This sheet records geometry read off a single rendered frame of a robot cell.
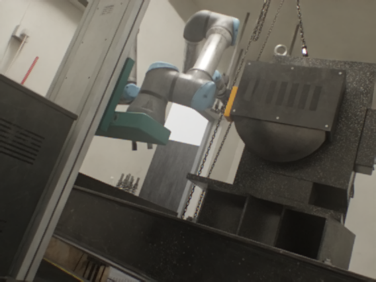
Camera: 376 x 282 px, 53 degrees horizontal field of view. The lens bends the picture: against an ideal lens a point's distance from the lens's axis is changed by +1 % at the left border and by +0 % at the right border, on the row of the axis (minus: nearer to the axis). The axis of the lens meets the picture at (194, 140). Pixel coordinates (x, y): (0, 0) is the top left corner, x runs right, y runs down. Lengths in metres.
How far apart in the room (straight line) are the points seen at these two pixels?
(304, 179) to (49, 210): 1.05
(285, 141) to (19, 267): 1.11
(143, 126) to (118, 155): 2.17
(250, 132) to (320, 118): 0.30
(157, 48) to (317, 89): 2.27
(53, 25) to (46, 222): 2.03
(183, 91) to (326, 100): 0.65
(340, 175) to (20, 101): 1.27
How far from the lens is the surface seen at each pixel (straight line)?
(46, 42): 3.06
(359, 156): 1.76
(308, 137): 1.66
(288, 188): 1.72
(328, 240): 1.66
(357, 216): 4.05
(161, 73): 1.40
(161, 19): 3.81
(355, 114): 1.82
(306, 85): 1.75
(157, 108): 1.35
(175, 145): 9.01
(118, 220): 1.67
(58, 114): 1.17
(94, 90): 1.38
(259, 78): 1.81
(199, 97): 1.36
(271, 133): 1.68
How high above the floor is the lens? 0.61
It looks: 14 degrees up
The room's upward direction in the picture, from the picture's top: 19 degrees clockwise
